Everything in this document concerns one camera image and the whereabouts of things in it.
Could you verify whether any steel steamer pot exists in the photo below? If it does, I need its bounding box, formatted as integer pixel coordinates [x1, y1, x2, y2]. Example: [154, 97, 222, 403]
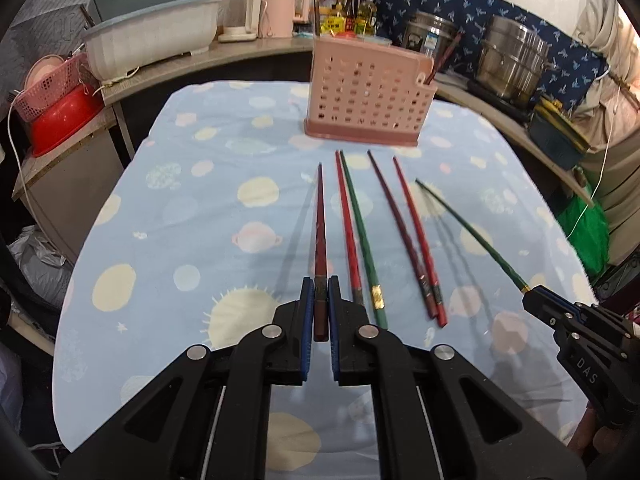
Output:
[472, 15, 557, 107]

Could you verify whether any red plastic basin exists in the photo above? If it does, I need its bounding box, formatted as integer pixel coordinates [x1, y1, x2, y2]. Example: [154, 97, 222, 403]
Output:
[27, 85, 103, 158]

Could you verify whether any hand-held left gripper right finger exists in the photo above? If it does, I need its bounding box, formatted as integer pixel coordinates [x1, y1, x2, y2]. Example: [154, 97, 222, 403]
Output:
[327, 276, 588, 480]

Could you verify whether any dark red chopstick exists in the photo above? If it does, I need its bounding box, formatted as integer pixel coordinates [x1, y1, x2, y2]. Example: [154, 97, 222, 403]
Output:
[366, 149, 437, 321]

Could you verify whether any wooden side cabinet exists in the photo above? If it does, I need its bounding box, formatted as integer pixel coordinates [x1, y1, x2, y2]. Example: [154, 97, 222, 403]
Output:
[12, 105, 136, 266]

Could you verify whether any pink perforated utensil holder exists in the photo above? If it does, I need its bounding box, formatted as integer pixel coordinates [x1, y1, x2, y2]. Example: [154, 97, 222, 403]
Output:
[303, 35, 438, 148]

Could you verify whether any white power cable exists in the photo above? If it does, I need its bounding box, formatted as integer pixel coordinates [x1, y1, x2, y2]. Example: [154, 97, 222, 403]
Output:
[6, 91, 32, 202]

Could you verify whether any beige curtain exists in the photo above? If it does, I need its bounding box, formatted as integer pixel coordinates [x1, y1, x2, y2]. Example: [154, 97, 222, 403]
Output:
[572, 0, 640, 266]

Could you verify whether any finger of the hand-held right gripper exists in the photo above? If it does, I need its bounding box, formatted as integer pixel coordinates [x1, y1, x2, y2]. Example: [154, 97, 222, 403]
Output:
[521, 291, 584, 342]
[531, 285, 640, 334]

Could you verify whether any white small appliance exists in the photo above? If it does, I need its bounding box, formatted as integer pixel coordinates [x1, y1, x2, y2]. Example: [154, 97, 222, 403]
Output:
[218, 0, 262, 44]

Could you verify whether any person's right hand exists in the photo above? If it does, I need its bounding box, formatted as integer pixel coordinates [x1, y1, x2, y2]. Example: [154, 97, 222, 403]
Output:
[567, 402, 618, 461]

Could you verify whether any green chopstick gold band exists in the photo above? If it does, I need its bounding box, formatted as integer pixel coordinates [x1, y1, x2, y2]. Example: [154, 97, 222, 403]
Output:
[339, 149, 390, 331]
[415, 178, 532, 295]

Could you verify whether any pink plastic basket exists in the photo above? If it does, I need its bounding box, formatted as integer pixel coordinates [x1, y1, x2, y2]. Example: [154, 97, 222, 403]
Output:
[11, 52, 96, 123]

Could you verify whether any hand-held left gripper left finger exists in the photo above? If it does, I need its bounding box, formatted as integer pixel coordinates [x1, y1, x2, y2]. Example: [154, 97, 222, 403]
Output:
[59, 276, 316, 480]

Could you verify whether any yellow cooking oil bottle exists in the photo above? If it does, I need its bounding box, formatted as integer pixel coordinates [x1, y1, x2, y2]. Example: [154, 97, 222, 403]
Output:
[356, 0, 377, 36]

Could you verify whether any black induction cooker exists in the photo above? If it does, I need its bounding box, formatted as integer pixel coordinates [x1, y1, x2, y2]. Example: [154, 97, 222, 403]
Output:
[467, 80, 533, 122]

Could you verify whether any maroon chopstick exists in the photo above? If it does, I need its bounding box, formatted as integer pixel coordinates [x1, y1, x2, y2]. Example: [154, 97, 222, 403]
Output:
[425, 30, 463, 85]

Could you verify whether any curved wooden shelf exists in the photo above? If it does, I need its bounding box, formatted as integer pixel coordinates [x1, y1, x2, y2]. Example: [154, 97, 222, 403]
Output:
[100, 35, 596, 208]

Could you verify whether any steel rice cooker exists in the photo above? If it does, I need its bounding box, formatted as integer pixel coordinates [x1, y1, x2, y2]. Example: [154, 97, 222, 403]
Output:
[401, 10, 461, 61]

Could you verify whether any white plastic dish tub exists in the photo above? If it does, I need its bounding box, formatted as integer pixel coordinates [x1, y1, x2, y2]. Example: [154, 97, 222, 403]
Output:
[82, 0, 223, 81]

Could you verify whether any grey plastic bag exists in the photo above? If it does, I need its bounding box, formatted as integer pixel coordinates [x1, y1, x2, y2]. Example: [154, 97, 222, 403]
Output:
[7, 225, 71, 307]

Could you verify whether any pink electric kettle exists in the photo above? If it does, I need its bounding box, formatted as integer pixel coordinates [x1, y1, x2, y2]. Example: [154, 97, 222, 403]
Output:
[260, 0, 312, 39]

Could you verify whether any green plastic bag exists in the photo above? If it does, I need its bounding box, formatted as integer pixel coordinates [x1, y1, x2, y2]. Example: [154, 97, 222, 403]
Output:
[557, 192, 612, 277]

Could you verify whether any pink round plate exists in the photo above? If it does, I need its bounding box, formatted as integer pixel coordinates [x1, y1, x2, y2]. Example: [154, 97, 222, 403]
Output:
[27, 56, 68, 92]

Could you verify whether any white hanging cable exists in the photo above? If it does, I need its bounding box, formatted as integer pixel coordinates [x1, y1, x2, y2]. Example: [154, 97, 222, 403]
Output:
[565, 67, 613, 236]

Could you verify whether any blue printed tablecloth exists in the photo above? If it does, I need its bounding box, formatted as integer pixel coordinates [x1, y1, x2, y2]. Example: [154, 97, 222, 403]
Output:
[52, 80, 601, 480]

